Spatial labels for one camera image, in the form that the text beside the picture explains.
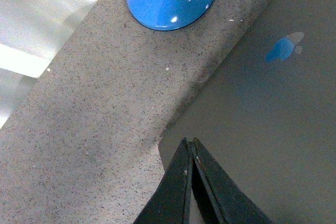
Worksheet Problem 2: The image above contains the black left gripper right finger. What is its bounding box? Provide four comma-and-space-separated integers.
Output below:
192, 138, 272, 223

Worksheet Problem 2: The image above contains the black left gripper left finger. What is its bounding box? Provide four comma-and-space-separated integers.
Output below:
134, 138, 193, 224

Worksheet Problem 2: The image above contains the grey laptop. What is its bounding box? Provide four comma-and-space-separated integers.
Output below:
159, 0, 335, 223

